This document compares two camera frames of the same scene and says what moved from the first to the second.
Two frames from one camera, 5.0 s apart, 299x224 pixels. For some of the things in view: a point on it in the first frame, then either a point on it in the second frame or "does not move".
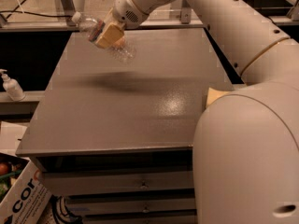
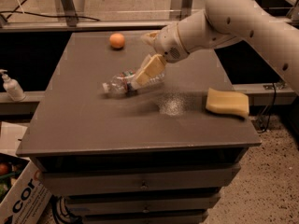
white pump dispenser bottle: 12,88 does not move
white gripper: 126,10 → 168,44
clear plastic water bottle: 91,27 → 127,82
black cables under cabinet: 61,212 does not move
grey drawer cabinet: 118,136 does not move
